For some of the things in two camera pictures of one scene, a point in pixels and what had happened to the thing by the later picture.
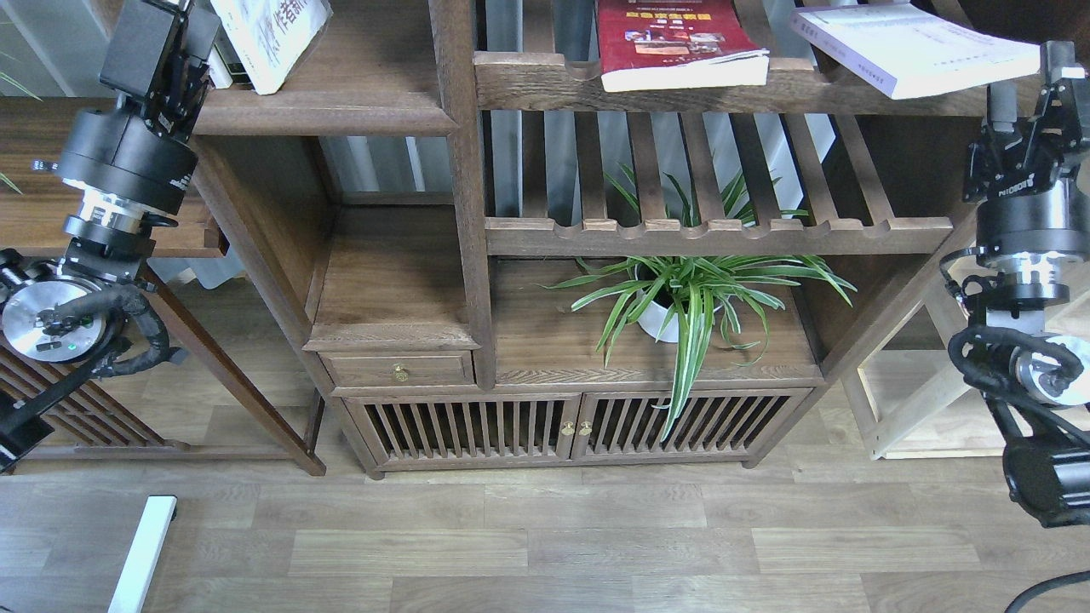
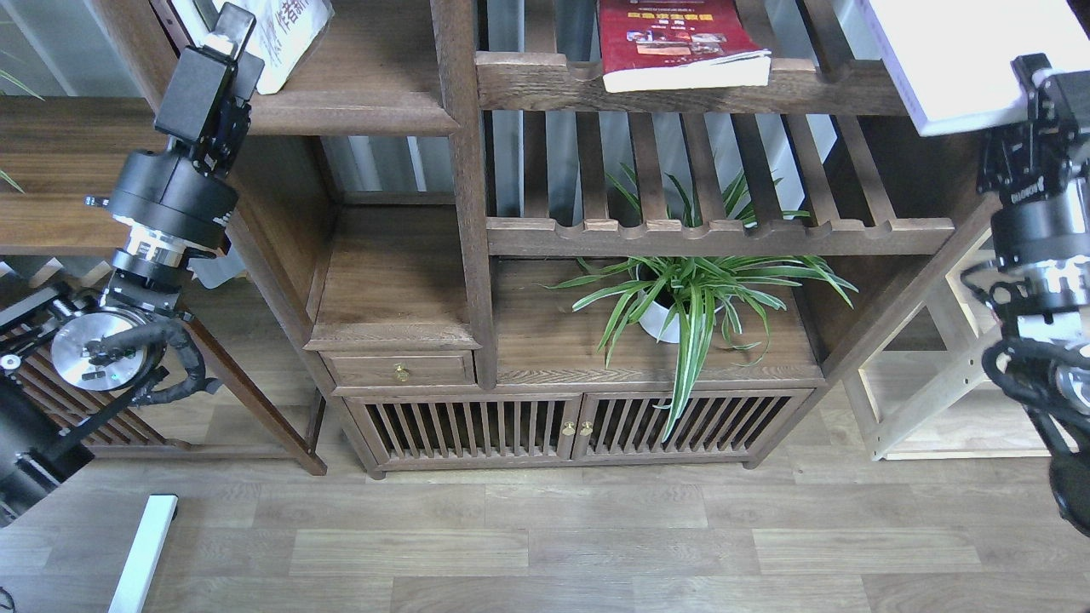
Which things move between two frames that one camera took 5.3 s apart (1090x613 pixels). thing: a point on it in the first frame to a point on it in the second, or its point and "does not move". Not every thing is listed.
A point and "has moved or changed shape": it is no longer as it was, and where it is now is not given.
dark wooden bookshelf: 509,272 does not move
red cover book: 669,44 does not move
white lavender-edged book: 901,50 has moved or changed shape
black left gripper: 156,55 to 203,105
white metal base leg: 159,511 does not move
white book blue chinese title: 272,37 does not move
